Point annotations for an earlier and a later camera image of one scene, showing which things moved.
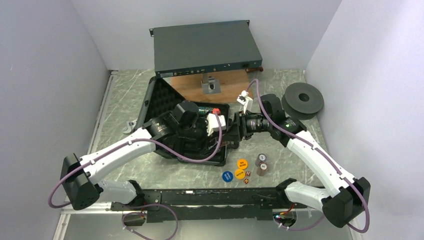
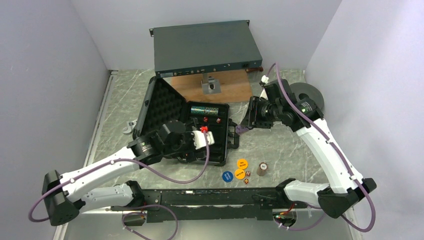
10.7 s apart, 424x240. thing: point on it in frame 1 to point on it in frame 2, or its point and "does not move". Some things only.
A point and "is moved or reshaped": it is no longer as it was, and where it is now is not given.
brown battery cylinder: x=263 y=167 does not move
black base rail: x=182 y=205 does not move
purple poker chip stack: x=262 y=158 is moved or reshaped
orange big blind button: x=242 y=164 does not move
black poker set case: x=160 y=101 does not move
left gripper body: x=195 y=131 to x=186 y=144
